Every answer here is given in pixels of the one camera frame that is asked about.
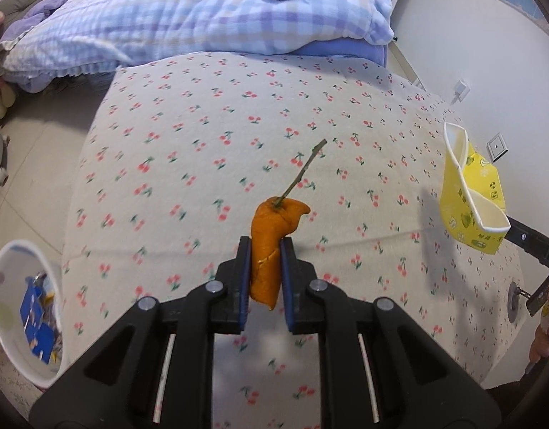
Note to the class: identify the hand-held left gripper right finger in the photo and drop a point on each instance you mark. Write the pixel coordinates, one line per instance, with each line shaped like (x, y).
(287, 286)

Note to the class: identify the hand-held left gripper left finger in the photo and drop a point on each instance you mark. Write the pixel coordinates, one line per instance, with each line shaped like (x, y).
(244, 277)

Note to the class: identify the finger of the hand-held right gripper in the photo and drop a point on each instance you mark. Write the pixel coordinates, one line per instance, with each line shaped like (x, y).
(531, 239)

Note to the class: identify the orange pepper with stem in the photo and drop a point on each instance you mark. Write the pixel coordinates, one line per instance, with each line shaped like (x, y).
(267, 241)

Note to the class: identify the yellow paper cup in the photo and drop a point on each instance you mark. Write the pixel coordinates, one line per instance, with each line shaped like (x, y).
(466, 201)

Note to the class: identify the white plastic bin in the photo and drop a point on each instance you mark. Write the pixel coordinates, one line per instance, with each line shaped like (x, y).
(6, 330)

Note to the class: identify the person's right hand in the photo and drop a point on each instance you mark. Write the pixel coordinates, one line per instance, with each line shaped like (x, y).
(540, 344)

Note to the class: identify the cherry print tablecloth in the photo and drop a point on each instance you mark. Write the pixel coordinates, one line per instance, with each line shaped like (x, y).
(256, 98)

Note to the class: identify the purple blanket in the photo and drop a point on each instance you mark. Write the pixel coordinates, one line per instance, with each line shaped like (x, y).
(346, 51)

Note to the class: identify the blue plaid quilt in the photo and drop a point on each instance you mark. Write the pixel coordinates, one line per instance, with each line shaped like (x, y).
(167, 22)

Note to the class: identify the grey wall switch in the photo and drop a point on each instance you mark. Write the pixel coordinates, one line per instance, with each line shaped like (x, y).
(498, 147)

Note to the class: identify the white wall socket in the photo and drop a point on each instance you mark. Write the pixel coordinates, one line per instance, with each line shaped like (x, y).
(460, 91)

